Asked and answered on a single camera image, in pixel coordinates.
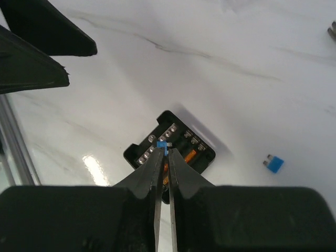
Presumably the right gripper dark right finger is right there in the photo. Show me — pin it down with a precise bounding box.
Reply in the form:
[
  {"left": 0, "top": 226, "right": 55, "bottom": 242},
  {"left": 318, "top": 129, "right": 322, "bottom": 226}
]
[{"left": 168, "top": 149, "right": 214, "bottom": 251}]

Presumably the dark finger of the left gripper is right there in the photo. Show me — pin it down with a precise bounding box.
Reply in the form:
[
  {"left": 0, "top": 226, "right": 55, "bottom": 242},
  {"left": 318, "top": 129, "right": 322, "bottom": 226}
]
[
  {"left": 0, "top": 26, "right": 69, "bottom": 94},
  {"left": 1, "top": 0, "right": 98, "bottom": 57}
]

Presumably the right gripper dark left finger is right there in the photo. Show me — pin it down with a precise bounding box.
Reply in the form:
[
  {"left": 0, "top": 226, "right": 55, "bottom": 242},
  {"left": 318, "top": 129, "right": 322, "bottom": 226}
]
[{"left": 113, "top": 149, "right": 164, "bottom": 251}]

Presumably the orange blade fuse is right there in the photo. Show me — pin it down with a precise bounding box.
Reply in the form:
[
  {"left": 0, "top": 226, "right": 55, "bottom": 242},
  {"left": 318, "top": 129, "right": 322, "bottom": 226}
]
[
  {"left": 163, "top": 163, "right": 169, "bottom": 186},
  {"left": 184, "top": 150, "right": 197, "bottom": 164}
]

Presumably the blue blade fuse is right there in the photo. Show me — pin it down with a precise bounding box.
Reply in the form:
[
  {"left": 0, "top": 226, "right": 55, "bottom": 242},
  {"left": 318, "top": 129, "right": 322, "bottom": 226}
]
[
  {"left": 156, "top": 141, "right": 172, "bottom": 156},
  {"left": 263, "top": 154, "right": 284, "bottom": 174}
]

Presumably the black fuse box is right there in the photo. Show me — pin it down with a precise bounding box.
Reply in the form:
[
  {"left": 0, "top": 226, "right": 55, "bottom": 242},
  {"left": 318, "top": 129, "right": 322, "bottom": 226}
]
[{"left": 123, "top": 110, "right": 216, "bottom": 204}]

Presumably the steel open-end wrench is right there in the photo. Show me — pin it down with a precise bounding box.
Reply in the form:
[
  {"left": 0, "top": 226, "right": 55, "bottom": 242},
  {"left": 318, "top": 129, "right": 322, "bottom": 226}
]
[{"left": 327, "top": 20, "right": 336, "bottom": 41}]

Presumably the aluminium frame rail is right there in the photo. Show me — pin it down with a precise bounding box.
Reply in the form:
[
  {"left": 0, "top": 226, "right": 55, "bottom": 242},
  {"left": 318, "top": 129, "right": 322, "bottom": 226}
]
[{"left": 1, "top": 94, "right": 41, "bottom": 188}]

